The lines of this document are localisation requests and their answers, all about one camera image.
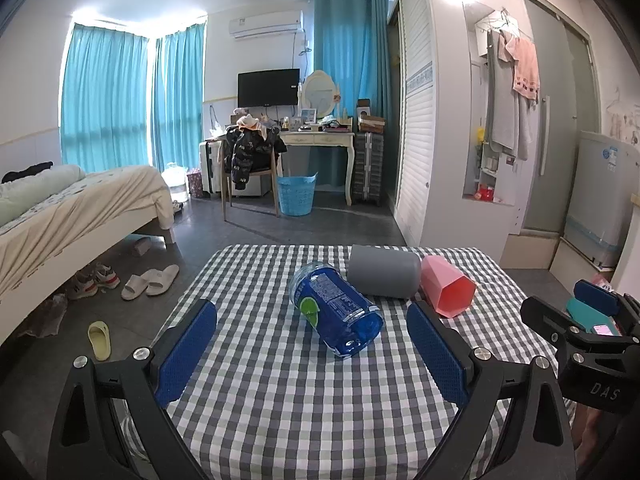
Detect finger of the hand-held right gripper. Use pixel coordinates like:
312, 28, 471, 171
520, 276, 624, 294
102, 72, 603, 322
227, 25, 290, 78
573, 279, 640, 336
520, 296, 596, 356

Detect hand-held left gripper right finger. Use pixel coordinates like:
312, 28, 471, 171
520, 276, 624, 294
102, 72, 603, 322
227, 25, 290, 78
406, 302, 577, 480

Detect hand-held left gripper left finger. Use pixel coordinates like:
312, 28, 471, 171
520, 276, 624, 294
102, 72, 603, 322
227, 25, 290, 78
47, 298, 218, 480

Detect blue clear plastic jar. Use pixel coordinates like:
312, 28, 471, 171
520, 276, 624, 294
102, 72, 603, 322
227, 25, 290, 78
289, 261, 385, 359

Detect person's right forearm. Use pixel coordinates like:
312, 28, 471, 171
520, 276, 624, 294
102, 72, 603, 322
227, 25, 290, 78
572, 404, 613, 463

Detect pink cup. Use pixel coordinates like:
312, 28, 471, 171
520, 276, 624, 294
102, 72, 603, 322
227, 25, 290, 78
420, 255, 477, 319

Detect grey cup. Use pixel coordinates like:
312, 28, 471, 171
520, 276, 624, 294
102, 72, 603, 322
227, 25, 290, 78
348, 244, 422, 300

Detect teal box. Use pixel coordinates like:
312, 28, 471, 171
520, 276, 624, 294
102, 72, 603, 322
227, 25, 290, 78
566, 297, 622, 335

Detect white slipper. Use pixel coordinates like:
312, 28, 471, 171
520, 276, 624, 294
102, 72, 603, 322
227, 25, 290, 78
146, 264, 180, 296
121, 274, 151, 301

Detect yellow slipper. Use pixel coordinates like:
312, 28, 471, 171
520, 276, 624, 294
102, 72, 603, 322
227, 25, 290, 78
88, 321, 111, 361

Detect white appliance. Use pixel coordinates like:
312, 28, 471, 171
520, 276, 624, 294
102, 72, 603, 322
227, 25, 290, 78
562, 130, 640, 269

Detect grey checkered tablecloth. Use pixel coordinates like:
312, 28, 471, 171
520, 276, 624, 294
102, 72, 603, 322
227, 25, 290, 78
112, 245, 576, 480

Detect grey sneaker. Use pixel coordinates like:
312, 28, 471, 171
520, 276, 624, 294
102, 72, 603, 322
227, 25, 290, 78
67, 267, 99, 301
95, 264, 121, 289

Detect clear plastic bag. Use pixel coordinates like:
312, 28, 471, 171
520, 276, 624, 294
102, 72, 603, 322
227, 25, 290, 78
20, 295, 68, 338

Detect wooden chair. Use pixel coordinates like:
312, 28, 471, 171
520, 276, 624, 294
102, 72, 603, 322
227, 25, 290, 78
220, 132, 281, 222

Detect clear water jug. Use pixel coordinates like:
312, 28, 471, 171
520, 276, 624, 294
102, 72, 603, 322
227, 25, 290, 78
162, 162, 190, 204

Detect bed with beige sheet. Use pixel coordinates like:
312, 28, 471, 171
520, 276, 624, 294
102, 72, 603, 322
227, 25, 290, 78
0, 162, 176, 311

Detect white towel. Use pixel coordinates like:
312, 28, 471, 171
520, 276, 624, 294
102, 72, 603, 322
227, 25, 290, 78
515, 92, 539, 161

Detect frosted glass door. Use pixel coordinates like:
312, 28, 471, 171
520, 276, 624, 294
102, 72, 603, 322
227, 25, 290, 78
520, 0, 604, 237

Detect white suitcase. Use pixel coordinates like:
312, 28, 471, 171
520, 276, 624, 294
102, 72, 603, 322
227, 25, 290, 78
199, 140, 225, 196

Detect blue laundry basket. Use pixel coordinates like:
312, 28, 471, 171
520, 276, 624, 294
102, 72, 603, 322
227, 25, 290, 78
276, 172, 319, 217

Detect dark suitcase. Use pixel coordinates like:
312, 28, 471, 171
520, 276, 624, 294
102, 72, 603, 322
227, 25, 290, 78
351, 131, 385, 206

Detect black jacket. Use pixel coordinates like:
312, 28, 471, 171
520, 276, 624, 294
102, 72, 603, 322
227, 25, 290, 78
223, 125, 288, 191

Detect grey towel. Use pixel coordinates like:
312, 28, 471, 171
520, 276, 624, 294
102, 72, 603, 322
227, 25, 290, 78
486, 27, 521, 157

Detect light green pillow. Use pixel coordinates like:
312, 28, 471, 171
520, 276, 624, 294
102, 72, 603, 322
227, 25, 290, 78
0, 165, 86, 226

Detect pink towel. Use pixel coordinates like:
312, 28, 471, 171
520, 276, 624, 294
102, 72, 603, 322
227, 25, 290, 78
505, 35, 541, 106

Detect white louvered wardrobe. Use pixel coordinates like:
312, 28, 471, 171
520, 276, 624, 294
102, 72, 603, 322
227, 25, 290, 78
387, 0, 521, 249

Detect cardboard boxes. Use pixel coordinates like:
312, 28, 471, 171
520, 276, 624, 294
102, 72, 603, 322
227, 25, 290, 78
356, 100, 387, 135

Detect dark clothing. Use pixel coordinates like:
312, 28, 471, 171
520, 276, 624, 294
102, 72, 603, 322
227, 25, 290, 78
0, 161, 54, 184

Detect cream dressing table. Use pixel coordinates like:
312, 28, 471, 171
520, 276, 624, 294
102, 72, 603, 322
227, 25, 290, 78
277, 130, 356, 206

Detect teal curtain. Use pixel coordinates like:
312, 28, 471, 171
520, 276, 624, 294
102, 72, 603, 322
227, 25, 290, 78
60, 22, 154, 173
150, 25, 207, 173
313, 0, 390, 188

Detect black television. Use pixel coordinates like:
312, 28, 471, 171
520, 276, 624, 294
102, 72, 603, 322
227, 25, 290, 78
237, 68, 301, 108

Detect oval mirror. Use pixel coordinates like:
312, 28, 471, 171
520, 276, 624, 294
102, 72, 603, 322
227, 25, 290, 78
300, 70, 341, 119

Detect white air conditioner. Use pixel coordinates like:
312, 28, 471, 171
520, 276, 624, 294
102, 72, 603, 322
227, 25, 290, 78
229, 10, 305, 40

